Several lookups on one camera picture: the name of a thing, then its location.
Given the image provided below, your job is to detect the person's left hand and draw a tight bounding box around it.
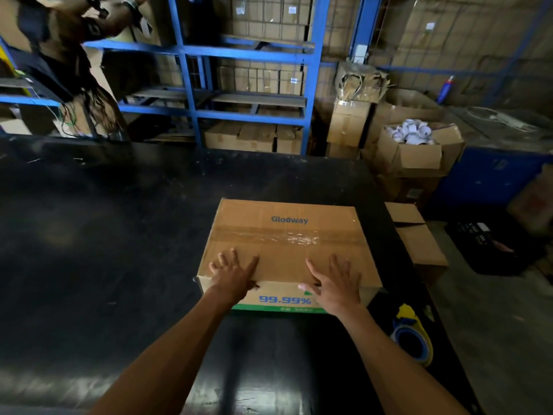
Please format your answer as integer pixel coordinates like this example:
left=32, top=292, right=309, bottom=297
left=209, top=249, right=260, bottom=304

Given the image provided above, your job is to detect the person's right hand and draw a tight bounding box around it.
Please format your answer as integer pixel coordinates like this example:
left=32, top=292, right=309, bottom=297
left=298, top=254, right=363, bottom=317

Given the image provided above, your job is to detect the taped brown cardboard box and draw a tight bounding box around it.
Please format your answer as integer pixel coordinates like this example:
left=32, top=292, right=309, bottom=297
left=195, top=199, right=384, bottom=315

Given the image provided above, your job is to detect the person's left forearm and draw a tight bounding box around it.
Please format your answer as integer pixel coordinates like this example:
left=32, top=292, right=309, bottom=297
left=88, top=286, right=236, bottom=415

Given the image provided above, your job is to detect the person's right forearm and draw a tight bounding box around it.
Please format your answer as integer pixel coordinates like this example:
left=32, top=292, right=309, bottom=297
left=337, top=304, right=469, bottom=415

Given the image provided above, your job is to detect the small open cardboard box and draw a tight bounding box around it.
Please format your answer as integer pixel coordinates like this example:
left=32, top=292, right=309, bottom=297
left=385, top=201, right=449, bottom=283

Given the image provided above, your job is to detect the yellow blue tape dispenser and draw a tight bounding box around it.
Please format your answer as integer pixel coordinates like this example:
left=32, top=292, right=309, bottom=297
left=390, top=303, right=434, bottom=368

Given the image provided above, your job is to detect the row of cartons on shelf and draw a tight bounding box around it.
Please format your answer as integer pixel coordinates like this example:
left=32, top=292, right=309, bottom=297
left=204, top=121, right=304, bottom=155

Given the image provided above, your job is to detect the open cardboard box of rolls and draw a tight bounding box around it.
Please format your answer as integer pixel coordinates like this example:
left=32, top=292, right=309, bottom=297
left=372, top=122, right=466, bottom=178

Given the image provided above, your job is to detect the black plastic crate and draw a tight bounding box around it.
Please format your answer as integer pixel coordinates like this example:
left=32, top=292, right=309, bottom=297
left=444, top=219, right=547, bottom=277

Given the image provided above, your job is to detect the closed brown carton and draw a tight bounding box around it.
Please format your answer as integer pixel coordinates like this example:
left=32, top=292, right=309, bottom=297
left=327, top=99, right=373, bottom=148

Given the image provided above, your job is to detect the pile of white rolls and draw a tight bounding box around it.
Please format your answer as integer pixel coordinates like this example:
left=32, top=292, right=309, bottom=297
left=385, top=118, right=433, bottom=146

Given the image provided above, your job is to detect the blue metal cabinet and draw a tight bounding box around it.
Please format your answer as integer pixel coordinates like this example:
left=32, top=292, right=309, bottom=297
left=430, top=107, right=553, bottom=223

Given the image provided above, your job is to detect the torn open cardboard box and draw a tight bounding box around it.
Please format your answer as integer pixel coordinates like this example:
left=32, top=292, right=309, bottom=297
left=334, top=60, right=391, bottom=105

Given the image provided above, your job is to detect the blue white bottle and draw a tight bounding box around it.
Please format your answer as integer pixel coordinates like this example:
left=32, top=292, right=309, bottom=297
left=436, top=75, right=455, bottom=105

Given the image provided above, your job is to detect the blue metal shelf rack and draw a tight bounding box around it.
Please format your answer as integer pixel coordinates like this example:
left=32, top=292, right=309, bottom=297
left=0, top=0, right=333, bottom=156

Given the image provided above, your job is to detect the wall of stacked cartons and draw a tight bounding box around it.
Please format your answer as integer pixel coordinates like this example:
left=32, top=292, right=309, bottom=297
left=317, top=0, right=553, bottom=108

